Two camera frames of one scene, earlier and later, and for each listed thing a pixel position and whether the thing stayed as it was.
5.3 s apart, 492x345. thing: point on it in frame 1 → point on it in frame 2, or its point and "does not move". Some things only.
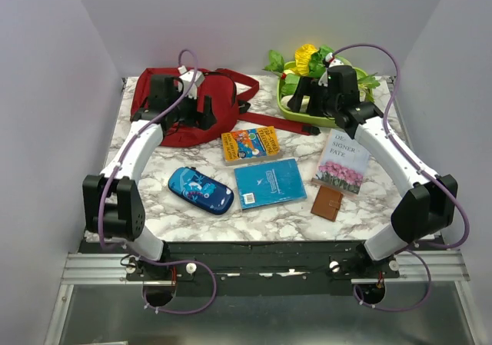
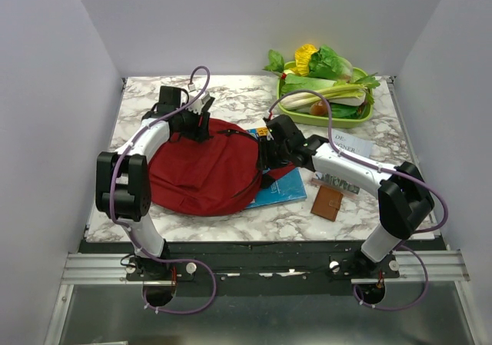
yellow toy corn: x=302 y=57 does not move
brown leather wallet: x=327 y=203 does not move
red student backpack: x=227 y=87 → x=217 y=176
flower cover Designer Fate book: x=342 y=164 does not move
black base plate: x=259 y=268 does not move
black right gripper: x=307 y=86 → x=262 y=152
